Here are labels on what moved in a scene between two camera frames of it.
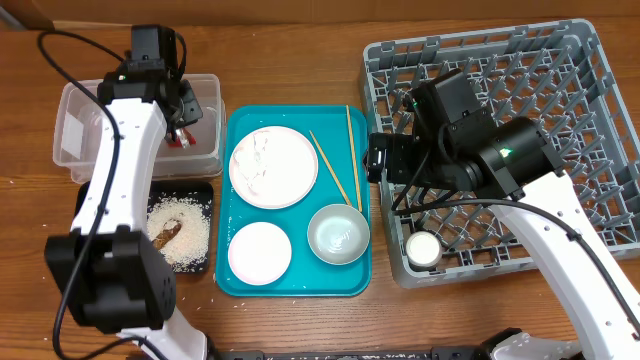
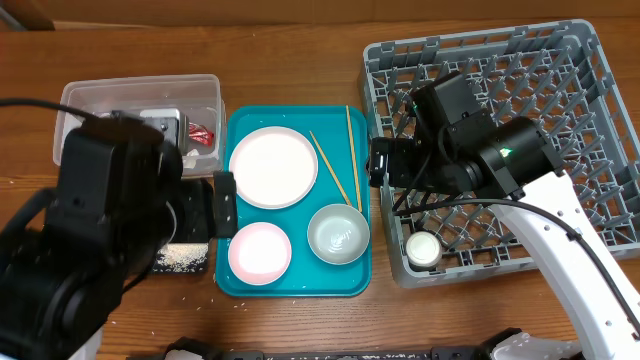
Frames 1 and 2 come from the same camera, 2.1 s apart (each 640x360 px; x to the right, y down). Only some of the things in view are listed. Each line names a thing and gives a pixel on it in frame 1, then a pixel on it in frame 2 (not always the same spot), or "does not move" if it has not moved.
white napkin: x=250 y=160 -> x=190 y=158
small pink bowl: x=259 y=253 does not move
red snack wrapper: x=184 y=139 -> x=200 y=133
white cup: x=423 y=248 does not move
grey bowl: x=338 y=234 does not move
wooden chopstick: x=333 y=169 does not move
